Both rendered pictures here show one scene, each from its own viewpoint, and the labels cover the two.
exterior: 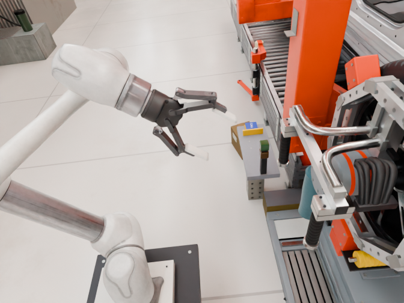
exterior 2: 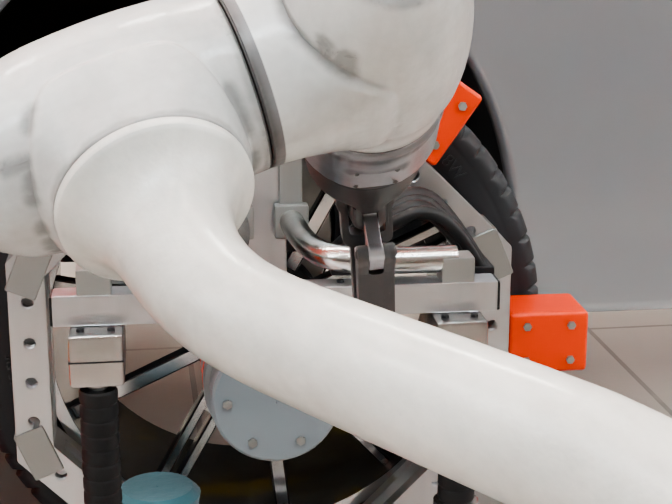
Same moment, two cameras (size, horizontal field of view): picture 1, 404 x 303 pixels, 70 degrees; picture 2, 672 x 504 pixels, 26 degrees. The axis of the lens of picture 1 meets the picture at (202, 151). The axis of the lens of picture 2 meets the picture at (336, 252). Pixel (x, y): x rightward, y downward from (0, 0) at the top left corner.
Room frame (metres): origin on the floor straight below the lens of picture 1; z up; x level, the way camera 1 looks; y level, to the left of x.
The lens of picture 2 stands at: (0.79, 0.98, 1.37)
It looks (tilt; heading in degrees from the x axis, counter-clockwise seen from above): 15 degrees down; 259
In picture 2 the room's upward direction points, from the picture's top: straight up
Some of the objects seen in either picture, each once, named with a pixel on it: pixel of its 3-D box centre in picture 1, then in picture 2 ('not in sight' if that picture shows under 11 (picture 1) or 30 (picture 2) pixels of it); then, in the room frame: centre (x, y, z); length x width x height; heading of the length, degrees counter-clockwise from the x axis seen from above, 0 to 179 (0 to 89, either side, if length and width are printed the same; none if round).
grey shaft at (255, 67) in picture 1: (255, 75); not in sight; (2.28, -0.57, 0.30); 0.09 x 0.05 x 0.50; 176
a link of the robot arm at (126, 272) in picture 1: (127, 276); not in sight; (0.53, 0.35, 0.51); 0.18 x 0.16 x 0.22; 12
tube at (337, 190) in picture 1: (362, 154); (368, 208); (0.49, -0.40, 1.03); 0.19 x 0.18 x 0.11; 86
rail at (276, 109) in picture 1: (261, 72); not in sight; (2.36, -0.64, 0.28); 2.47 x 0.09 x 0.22; 176
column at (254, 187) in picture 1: (255, 172); not in sight; (1.23, -0.31, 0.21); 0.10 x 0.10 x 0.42; 86
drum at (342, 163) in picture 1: (350, 173); (268, 367); (0.58, -0.45, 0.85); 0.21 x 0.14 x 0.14; 86
